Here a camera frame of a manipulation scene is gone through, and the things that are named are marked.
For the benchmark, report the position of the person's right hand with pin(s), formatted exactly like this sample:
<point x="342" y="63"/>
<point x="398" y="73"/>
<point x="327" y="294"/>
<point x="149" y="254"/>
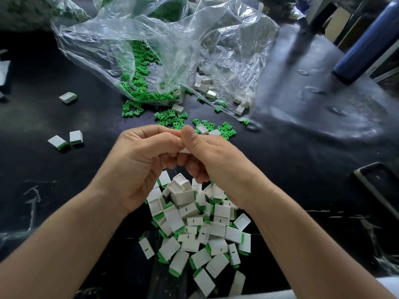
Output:
<point x="224" y="168"/>

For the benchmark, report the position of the pile of green clips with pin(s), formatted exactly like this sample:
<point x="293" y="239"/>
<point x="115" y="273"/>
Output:
<point x="144" y="77"/>

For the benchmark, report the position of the white paper sheet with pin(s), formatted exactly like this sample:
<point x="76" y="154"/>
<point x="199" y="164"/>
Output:
<point x="4" y="71"/>

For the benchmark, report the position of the large bag of assembled pieces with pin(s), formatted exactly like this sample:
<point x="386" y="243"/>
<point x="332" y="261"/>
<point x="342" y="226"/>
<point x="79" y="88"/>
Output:
<point x="36" y="9"/>

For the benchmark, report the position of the blue cylinder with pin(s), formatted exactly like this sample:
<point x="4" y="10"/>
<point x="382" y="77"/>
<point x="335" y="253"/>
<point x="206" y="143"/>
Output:
<point x="369" y="45"/>

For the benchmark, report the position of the clear plastic bag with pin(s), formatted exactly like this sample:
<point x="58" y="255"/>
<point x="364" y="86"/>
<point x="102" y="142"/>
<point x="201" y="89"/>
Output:
<point x="240" y="40"/>

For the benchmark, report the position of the black smartphone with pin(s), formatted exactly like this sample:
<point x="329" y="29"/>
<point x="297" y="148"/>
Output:
<point x="379" y="190"/>

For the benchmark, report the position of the pile of assembled white-green pieces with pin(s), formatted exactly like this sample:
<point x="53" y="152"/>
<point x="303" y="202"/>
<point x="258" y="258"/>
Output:
<point x="199" y="230"/>

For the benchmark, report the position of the plastic bag full of green pieces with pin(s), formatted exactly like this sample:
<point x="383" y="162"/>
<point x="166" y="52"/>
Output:
<point x="168" y="6"/>

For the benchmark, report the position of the white metal frame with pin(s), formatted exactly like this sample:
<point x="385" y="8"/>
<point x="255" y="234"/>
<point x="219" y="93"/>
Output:
<point x="321" y="6"/>

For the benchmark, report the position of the person's left hand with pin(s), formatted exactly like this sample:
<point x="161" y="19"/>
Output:
<point x="140" y="165"/>

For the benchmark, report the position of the brown cardboard box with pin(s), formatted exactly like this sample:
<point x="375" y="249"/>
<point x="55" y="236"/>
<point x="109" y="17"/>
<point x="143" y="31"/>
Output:
<point x="338" y="25"/>

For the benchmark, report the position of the person's right forearm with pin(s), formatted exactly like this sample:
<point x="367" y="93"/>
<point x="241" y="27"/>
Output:
<point x="321" y="249"/>

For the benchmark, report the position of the person's left forearm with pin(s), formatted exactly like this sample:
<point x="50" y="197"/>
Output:
<point x="56" y="252"/>

